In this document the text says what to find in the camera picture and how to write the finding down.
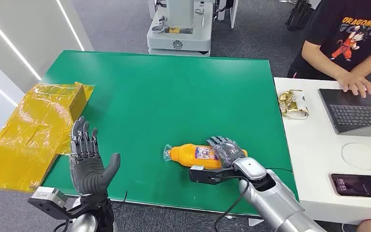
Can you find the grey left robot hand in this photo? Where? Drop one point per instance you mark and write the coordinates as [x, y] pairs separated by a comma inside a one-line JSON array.
[[88, 173]]

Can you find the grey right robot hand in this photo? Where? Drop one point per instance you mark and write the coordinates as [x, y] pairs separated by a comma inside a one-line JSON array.
[[226, 152]]

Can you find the orange juice bottle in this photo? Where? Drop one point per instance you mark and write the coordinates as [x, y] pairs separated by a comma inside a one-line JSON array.
[[188, 155]]

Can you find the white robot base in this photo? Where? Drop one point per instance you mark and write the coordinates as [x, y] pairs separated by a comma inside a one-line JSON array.
[[180, 27]]

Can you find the green table mat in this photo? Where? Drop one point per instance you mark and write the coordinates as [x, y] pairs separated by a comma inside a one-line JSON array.
[[172, 121]]

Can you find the yellow plastic-wrapped cardboard box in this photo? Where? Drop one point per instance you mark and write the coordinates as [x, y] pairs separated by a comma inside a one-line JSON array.
[[35, 134]]

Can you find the gold snack wrapper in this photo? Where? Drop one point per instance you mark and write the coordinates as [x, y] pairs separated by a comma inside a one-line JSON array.
[[292, 104]]

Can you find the white desk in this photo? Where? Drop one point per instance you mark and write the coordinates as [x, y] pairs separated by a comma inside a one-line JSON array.
[[329, 153]]

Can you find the black smartphone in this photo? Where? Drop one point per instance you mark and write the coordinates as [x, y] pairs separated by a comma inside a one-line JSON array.
[[357, 185]]

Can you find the grey laptop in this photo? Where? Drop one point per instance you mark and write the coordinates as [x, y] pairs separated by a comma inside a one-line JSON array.
[[356, 110]]

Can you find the person's hand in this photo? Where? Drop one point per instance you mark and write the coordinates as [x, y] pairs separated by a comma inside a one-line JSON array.
[[355, 85]]

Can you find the person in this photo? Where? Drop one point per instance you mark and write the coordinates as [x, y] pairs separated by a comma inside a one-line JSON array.
[[339, 38]]

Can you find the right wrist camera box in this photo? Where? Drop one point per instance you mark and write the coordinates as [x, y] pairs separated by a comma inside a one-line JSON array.
[[204, 175]]

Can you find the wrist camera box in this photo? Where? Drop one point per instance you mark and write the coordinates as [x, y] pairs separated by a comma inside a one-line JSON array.
[[48, 201], [204, 175]]

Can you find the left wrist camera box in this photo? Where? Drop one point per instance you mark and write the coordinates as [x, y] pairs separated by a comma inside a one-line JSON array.
[[48, 201]]

